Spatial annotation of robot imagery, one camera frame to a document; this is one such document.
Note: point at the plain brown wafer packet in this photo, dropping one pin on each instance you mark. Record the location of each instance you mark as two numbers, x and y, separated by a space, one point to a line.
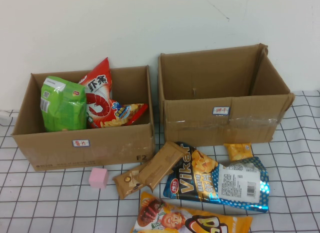
160 165

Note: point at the large yellow chips bag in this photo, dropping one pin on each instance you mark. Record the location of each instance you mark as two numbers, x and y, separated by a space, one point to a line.
175 218

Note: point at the small red snack bag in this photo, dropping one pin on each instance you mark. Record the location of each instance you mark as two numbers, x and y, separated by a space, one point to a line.
125 115

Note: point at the small yellow snack packet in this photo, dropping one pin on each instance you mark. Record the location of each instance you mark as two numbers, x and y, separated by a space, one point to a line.
237 151

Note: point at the taped cardboard box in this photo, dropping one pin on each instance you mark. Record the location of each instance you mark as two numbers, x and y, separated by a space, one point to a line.
200 133

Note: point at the cardboard box with F2 print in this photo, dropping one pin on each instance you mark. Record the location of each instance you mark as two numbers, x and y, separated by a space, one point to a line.
112 145

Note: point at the white label with red writing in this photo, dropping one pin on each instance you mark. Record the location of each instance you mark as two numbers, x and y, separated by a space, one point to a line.
81 143
221 111

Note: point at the red shrimp strip bag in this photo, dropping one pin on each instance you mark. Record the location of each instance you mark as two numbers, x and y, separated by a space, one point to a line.
100 93

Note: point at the blue Vikar shrimp chips bag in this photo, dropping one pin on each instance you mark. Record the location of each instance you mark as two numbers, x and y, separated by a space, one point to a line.
190 185

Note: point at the brown wafer packet with picture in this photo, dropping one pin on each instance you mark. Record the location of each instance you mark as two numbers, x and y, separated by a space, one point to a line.
125 185

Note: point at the pink cube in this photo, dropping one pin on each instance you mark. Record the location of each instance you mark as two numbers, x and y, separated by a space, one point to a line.
98 178

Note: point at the green chip bag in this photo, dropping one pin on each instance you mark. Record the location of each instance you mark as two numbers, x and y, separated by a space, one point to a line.
65 110

